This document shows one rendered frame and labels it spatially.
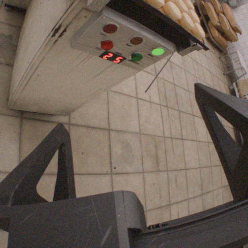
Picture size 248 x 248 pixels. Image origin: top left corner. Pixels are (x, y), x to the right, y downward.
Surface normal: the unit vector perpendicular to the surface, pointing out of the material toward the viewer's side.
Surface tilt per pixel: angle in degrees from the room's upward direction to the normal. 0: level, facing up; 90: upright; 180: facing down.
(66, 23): 90
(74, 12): 90
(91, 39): 90
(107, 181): 0
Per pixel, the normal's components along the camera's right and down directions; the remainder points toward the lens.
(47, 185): 0.65, -0.25
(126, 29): 0.08, 0.97
